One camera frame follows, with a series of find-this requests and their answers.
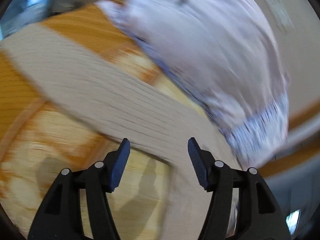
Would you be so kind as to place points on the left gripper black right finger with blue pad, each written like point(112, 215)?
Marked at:
point(259, 214)

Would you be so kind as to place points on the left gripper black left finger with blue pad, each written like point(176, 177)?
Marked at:
point(59, 215)

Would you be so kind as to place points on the yellow floral bed sheet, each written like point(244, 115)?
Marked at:
point(38, 140)

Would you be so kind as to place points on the floral white blue pillow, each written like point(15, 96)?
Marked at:
point(224, 55)

